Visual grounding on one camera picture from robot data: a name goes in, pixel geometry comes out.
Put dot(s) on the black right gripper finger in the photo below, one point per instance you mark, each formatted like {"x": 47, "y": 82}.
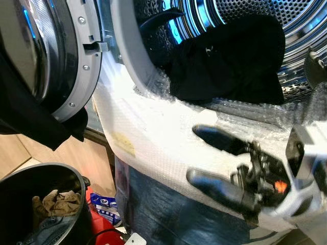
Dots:
{"x": 219, "y": 186}
{"x": 219, "y": 138}

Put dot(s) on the black garment with white logo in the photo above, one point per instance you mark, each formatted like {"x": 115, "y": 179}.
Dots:
{"x": 230, "y": 66}

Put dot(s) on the black knit garment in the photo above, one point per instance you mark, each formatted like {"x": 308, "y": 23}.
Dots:
{"x": 30, "y": 117}

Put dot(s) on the clear bubble wrap sheet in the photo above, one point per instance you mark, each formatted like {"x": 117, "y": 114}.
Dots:
{"x": 153, "y": 138}

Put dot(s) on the small white plastic piece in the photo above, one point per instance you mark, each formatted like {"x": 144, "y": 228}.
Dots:
{"x": 135, "y": 239}

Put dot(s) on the black pointed drum paddle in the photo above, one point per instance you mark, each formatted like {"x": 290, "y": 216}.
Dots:
{"x": 314, "y": 69}

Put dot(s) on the blue and white package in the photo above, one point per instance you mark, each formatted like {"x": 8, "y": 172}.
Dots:
{"x": 104, "y": 203}

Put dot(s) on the red plastic container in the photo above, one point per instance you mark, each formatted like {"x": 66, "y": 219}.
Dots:
{"x": 102, "y": 227}

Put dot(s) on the black long drum paddle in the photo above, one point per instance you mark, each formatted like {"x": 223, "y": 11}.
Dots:
{"x": 158, "y": 20}

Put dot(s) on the grey washer door gasket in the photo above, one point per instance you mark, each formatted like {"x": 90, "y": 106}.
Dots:
{"x": 122, "y": 41}

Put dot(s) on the perforated steel washer drum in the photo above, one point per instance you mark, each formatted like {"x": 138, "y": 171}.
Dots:
{"x": 301, "y": 15}

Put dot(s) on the brown crumpled cloth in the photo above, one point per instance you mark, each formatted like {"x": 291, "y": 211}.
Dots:
{"x": 61, "y": 203}

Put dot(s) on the round washer door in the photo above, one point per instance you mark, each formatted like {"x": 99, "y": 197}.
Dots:
{"x": 76, "y": 61}

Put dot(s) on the dark grey-blue garment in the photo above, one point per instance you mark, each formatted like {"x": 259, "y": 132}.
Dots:
{"x": 48, "y": 232}

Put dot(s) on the black round bucket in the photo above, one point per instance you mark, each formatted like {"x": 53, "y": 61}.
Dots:
{"x": 15, "y": 199}

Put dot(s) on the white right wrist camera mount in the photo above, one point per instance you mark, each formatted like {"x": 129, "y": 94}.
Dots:
{"x": 299, "y": 200}

